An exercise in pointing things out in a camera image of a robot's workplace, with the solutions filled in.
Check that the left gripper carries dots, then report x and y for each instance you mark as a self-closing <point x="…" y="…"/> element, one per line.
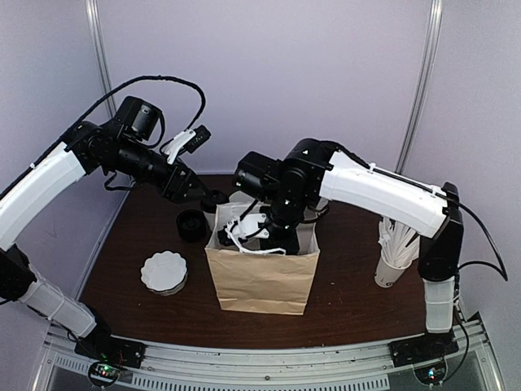
<point x="175" y="191"/>

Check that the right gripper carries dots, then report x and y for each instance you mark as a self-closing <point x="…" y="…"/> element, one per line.
<point x="291" y="246"/>

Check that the brown paper bag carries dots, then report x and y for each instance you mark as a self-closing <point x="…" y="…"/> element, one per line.
<point x="261" y="283"/>

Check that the single white paper cup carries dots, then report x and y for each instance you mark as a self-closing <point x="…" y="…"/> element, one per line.
<point x="210" y="215"/>

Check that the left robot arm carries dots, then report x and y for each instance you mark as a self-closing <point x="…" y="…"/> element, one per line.
<point x="119" y="146"/>

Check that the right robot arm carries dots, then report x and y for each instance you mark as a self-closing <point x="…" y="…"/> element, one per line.
<point x="317" y="170"/>

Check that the stack of black lids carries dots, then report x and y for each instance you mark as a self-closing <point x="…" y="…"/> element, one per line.
<point x="191" y="225"/>

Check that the paper cup holding straws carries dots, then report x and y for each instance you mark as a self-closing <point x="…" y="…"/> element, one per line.
<point x="387" y="273"/>

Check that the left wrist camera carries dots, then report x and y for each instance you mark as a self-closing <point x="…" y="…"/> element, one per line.
<point x="186" y="141"/>

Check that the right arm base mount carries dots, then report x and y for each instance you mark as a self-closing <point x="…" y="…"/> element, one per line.
<point x="426" y="354"/>

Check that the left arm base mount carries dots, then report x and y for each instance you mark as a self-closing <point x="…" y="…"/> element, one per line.
<point x="112" y="356"/>

